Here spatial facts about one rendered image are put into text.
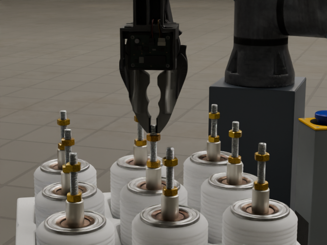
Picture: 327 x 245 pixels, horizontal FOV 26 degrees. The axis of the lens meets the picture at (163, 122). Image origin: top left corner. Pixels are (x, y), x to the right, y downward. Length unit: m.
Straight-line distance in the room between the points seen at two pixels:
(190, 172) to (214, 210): 0.13
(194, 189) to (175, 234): 0.27
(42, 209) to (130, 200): 0.12
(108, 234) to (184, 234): 0.09
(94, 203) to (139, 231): 0.11
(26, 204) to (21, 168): 0.81
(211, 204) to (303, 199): 0.20
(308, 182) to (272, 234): 0.26
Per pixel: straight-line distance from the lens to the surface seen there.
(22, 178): 1.89
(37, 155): 2.09
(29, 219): 1.10
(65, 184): 0.98
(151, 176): 0.99
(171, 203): 0.88
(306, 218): 1.15
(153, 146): 0.98
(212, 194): 1.00
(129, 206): 0.98
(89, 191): 0.98
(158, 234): 0.86
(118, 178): 1.09
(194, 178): 1.11
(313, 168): 1.11
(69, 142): 0.96
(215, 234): 1.02
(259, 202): 0.91
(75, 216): 0.87
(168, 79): 0.94
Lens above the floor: 0.57
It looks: 14 degrees down
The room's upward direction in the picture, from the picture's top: straight up
